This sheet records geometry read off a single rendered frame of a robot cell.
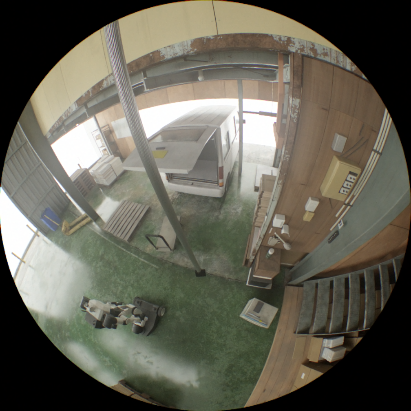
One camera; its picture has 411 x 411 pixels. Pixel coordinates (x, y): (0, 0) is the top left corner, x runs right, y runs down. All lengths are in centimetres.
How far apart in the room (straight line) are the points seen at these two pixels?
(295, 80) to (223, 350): 315
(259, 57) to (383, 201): 138
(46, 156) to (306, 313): 619
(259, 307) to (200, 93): 497
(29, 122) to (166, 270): 469
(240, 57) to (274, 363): 367
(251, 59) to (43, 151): 428
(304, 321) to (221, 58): 338
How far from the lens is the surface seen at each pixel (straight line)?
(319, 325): 278
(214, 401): 325
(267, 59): 125
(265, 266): 195
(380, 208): 141
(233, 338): 271
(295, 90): 95
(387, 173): 142
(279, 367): 301
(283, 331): 284
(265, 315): 221
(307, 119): 101
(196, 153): 193
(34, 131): 441
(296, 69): 95
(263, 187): 244
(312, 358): 296
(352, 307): 274
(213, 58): 129
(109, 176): 595
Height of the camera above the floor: 266
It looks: 48 degrees down
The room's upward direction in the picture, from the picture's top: 10 degrees counter-clockwise
